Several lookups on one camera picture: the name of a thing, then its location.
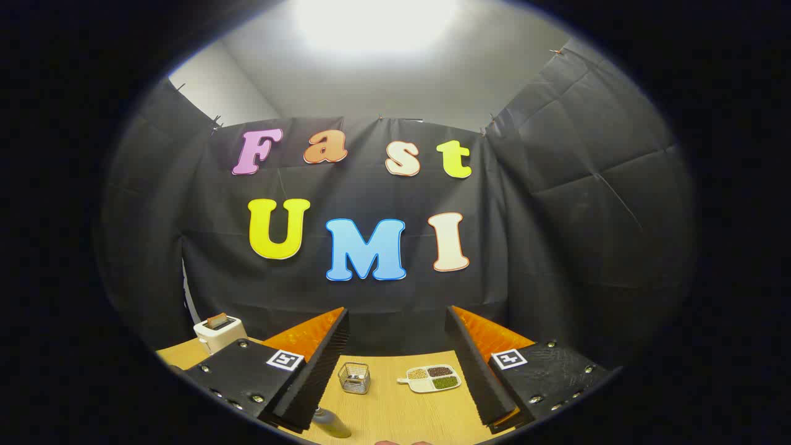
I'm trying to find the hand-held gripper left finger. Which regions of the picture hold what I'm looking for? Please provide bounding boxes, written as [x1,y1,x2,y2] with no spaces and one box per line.
[184,307,350,434]

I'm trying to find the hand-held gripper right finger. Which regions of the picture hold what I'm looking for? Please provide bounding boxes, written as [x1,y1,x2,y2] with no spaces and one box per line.
[445,305,614,434]

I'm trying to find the silver bottle green label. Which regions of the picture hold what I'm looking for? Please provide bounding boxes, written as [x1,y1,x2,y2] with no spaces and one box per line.
[311,406,353,439]

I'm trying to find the divided white grain plate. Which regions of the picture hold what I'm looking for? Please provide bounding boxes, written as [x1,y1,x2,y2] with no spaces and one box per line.
[397,364,463,394]

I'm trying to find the wooden table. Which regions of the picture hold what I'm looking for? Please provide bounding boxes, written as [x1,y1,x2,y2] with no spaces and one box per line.
[154,337,514,445]

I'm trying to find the white toaster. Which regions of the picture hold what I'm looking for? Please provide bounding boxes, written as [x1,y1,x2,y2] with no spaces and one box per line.
[193,313,247,355]

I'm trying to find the black backdrop cloth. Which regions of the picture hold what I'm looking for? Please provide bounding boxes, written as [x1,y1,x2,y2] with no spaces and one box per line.
[96,37,699,371]

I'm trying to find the wire mesh basket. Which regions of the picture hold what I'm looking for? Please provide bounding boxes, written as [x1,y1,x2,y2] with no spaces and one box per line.
[337,362,371,396]

